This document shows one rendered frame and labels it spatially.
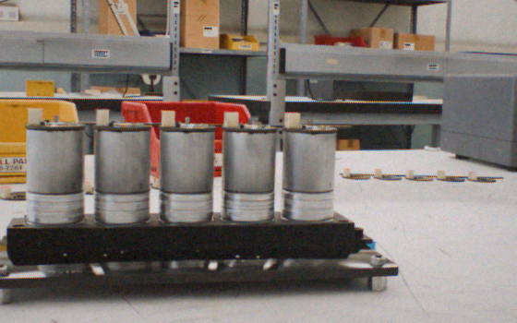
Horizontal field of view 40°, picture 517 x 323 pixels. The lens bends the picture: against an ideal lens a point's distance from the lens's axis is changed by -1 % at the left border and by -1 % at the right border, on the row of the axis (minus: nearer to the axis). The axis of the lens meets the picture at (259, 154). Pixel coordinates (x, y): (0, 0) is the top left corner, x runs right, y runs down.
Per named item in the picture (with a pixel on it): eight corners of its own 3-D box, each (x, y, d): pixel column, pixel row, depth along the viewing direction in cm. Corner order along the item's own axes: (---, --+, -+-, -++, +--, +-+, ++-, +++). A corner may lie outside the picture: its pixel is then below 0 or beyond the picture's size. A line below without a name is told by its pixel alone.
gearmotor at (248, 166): (279, 242, 32) (282, 126, 31) (224, 244, 31) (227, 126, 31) (267, 231, 34) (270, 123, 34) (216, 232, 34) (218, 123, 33)
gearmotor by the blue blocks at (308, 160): (339, 241, 32) (343, 127, 32) (286, 242, 32) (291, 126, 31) (323, 230, 35) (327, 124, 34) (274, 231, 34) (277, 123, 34)
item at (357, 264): (342, 250, 36) (342, 228, 36) (399, 293, 29) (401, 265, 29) (4, 258, 32) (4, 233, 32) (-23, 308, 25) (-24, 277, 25)
